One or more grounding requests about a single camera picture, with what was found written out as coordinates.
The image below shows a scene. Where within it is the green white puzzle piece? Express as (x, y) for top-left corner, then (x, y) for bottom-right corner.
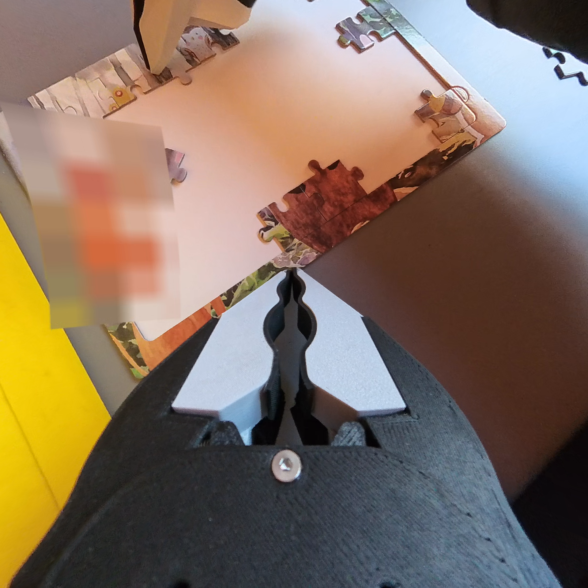
(256, 207), (295, 244)

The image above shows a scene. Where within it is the person's dark clothing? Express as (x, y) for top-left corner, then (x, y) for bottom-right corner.
(510, 441), (588, 588)

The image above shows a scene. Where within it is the pale spotted puzzle piece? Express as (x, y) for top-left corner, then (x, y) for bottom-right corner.
(177, 25), (239, 70)

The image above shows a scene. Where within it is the grey desk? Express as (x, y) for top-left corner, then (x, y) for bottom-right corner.
(0, 0), (588, 506)

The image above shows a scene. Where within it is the person's right forearm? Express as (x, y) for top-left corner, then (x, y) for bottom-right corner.
(466, 0), (588, 56)

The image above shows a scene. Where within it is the puzzle frame tray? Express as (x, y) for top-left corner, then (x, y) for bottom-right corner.
(28, 0), (507, 379)

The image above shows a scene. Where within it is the grey yellow flower puzzle piece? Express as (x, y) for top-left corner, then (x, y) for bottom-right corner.
(106, 69), (159, 113)

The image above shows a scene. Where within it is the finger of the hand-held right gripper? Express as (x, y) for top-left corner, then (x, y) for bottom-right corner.
(132, 0), (151, 70)
(140, 0), (196, 74)

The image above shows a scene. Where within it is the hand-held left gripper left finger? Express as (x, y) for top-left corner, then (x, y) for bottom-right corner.
(172, 270), (293, 443)

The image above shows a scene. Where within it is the yellow plastic bin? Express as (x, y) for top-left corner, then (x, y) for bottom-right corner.
(0, 213), (112, 513)

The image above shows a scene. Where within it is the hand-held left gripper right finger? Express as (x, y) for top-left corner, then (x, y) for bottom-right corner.
(294, 269), (408, 428)

